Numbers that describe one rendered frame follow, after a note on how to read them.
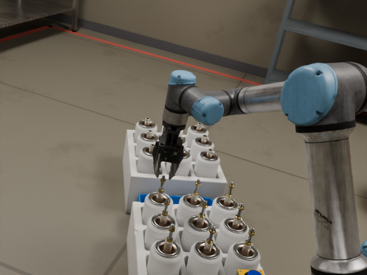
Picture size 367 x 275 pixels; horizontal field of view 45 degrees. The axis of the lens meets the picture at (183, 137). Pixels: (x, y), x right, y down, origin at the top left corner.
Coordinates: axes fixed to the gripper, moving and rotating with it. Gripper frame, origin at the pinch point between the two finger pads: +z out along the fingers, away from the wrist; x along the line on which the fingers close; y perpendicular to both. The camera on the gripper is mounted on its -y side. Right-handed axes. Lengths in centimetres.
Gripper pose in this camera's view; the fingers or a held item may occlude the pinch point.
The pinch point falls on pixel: (164, 173)
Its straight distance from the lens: 142.5
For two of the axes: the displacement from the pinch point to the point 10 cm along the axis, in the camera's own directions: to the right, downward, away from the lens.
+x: 9.8, 1.6, 0.8
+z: -1.8, 8.7, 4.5
